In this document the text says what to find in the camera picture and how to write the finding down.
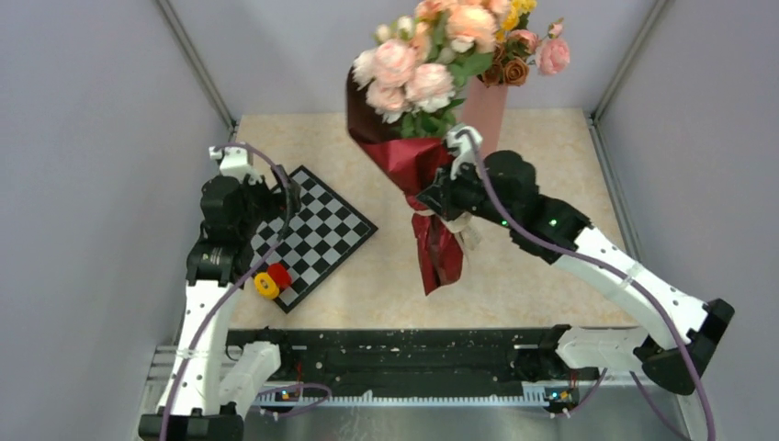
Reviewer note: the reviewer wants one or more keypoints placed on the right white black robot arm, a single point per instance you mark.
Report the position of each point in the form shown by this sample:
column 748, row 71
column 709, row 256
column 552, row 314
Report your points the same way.
column 675, row 335

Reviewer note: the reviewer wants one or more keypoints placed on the black white chessboard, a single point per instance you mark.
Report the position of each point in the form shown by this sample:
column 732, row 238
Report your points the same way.
column 325, row 232

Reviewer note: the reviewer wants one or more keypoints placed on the pink ceramic vase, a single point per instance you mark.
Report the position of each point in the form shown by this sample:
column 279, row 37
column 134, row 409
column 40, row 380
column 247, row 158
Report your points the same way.
column 483, row 110

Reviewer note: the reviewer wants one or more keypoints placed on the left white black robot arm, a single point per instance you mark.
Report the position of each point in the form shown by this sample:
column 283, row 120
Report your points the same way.
column 199, row 401

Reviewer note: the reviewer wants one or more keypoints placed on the cream ribbon with gold lettering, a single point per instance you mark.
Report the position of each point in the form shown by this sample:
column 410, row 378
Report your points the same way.
column 465, row 234

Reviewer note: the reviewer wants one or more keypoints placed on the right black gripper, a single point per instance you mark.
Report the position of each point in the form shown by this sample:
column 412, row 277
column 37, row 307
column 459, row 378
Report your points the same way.
column 440, row 194

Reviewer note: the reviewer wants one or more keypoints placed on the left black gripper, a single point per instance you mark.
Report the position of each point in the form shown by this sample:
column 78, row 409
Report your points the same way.
column 278, row 202

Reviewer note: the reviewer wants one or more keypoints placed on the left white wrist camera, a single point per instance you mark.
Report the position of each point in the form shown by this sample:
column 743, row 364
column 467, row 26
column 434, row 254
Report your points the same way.
column 236, row 162

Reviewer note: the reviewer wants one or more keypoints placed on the red paper flower bouquet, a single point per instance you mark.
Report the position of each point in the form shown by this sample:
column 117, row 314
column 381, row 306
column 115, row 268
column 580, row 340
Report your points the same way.
column 400, row 101

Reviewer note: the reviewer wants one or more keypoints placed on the artificial roses in vase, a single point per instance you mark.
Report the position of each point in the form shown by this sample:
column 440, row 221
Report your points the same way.
column 519, row 50

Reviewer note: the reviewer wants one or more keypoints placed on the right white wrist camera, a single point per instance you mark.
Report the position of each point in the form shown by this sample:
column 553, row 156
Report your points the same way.
column 463, row 143

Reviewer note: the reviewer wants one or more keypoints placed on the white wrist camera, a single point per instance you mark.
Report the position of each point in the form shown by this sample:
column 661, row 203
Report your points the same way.
column 463, row 143
column 236, row 162

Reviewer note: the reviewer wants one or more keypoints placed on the red toy block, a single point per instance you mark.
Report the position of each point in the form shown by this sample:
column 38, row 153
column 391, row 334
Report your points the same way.
column 280, row 275

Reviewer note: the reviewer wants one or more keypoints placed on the yellow toy block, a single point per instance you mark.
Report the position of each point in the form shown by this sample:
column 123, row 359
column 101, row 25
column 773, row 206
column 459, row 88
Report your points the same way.
column 266, row 286

